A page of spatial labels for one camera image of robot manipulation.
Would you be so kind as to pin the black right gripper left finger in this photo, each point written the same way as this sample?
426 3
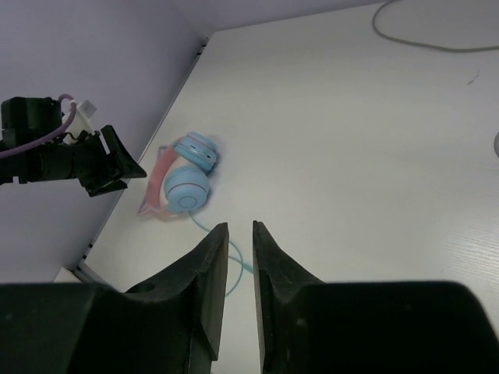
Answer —
178 319

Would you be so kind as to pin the white grey headphones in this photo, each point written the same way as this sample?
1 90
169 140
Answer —
496 145

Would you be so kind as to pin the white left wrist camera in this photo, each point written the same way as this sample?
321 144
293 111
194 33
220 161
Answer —
81 123

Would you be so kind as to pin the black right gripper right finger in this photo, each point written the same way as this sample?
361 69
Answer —
291 318

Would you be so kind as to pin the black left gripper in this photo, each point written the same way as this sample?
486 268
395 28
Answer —
32 148

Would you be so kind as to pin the blue pink cat-ear headphones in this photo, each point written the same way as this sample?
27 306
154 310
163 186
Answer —
179 180

